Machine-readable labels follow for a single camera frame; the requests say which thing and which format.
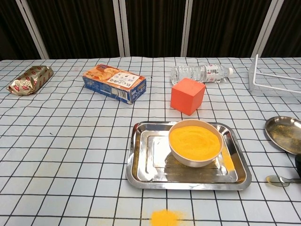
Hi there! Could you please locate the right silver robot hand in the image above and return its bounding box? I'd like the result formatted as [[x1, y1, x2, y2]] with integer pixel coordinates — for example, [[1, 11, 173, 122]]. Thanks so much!
[[294, 153, 301, 181]]

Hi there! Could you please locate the small silver spoon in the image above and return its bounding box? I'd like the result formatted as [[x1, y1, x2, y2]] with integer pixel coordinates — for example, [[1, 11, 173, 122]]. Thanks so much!
[[266, 175, 301, 188]]

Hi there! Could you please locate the beige bowl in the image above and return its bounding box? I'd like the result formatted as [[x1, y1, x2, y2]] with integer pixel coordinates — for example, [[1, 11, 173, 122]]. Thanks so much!
[[168, 119, 224, 168]]

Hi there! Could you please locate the yellow-orange powder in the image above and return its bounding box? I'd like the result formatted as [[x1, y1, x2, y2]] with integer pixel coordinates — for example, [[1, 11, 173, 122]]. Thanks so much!
[[169, 125, 221, 159]]

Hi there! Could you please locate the orange powder pile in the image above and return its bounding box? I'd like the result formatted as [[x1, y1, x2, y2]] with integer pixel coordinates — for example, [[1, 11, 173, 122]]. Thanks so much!
[[150, 208, 182, 226]]

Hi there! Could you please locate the round steel plate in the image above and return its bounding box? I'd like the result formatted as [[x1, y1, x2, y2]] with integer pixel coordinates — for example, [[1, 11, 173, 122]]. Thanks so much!
[[264, 116, 301, 156]]

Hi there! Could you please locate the orange cube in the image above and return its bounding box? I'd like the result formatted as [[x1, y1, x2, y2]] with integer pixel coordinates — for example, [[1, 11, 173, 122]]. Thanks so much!
[[170, 77, 206, 116]]

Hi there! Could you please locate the clear plastic water bottle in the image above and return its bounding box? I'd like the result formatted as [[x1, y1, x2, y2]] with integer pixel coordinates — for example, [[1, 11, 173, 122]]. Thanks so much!
[[170, 64, 234, 85]]

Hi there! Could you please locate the rectangular steel tray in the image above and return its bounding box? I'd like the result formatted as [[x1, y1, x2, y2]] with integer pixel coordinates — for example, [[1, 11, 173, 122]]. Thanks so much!
[[126, 121, 252, 191]]

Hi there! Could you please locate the orange blue cookie box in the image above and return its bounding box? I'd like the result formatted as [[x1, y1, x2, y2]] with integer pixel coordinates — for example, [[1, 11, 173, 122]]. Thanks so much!
[[82, 64, 147, 105]]

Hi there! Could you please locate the checked tablecloth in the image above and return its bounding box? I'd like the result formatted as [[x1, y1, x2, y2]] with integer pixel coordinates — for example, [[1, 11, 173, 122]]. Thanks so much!
[[0, 56, 301, 226]]

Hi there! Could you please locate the black folding screen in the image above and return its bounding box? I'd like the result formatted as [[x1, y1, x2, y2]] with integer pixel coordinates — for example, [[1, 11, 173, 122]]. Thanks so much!
[[0, 0, 301, 61]]

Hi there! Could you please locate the gold foil snack packet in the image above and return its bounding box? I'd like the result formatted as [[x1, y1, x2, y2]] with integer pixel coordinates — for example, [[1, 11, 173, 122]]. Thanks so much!
[[6, 65, 54, 96]]

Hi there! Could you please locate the white wire rack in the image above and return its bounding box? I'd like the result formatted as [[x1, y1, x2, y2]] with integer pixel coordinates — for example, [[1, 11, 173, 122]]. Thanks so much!
[[248, 54, 301, 97]]

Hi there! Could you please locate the white screen frame post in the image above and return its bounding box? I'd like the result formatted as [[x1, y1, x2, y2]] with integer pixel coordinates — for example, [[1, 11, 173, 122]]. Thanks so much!
[[15, 0, 50, 59], [180, 0, 200, 57], [112, 0, 131, 57], [251, 0, 285, 58]]

